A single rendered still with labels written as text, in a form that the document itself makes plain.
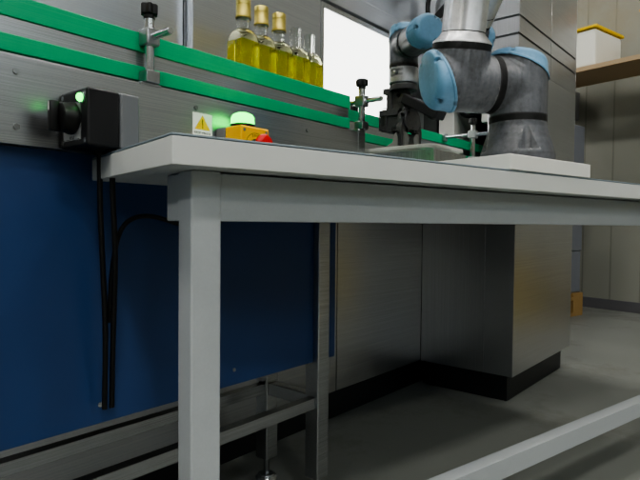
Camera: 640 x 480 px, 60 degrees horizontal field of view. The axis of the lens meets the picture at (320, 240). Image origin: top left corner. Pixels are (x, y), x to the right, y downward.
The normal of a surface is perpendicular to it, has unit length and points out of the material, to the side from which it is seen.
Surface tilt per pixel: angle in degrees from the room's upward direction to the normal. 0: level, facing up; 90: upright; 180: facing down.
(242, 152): 90
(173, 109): 90
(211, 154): 90
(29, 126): 90
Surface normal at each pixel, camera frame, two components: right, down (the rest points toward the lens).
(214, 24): 0.77, 0.03
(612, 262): -0.80, 0.01
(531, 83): 0.22, 0.04
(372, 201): 0.60, 0.03
